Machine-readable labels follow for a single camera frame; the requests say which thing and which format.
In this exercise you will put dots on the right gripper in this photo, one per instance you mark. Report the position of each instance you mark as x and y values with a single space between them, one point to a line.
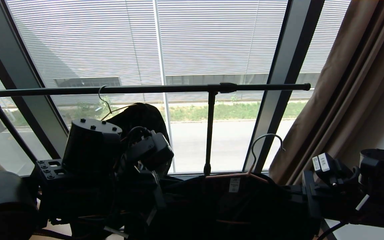
335 201

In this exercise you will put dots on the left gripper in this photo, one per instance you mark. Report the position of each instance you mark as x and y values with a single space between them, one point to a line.
145 193

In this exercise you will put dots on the pink clothes hanger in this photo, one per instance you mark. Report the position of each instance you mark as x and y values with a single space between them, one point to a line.
107 105
252 146

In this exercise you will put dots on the black garment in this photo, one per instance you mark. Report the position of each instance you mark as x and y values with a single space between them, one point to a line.
212 206

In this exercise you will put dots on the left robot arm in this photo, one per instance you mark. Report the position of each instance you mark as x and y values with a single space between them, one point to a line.
88 150

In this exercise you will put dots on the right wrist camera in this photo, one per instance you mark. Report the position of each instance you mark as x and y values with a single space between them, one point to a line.
328 166

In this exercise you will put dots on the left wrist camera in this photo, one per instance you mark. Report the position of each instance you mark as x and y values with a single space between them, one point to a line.
152 150

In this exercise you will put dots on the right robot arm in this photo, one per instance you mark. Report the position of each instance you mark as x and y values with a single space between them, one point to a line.
383 173

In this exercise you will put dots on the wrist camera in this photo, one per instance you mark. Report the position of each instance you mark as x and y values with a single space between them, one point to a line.
328 166
152 150

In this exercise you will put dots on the window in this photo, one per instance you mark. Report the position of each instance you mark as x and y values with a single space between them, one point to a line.
292 50

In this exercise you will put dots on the brown curtain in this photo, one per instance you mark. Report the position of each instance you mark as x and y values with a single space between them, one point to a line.
355 66

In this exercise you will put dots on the black shorts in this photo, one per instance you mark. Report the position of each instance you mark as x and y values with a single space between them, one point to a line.
145 116

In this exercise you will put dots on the black clothes rack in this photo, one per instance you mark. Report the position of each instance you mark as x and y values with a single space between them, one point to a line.
145 89

